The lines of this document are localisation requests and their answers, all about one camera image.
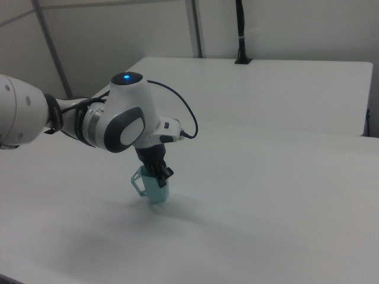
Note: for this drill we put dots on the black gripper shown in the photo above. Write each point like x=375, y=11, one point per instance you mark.
x=151, y=155

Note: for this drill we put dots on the black conduit table mount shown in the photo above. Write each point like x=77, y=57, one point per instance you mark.
x=243, y=61

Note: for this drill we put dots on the grey metal partition post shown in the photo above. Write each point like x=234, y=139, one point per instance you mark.
x=53, y=50
x=196, y=29

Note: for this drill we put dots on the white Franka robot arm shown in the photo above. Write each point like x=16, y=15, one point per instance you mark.
x=127, y=118

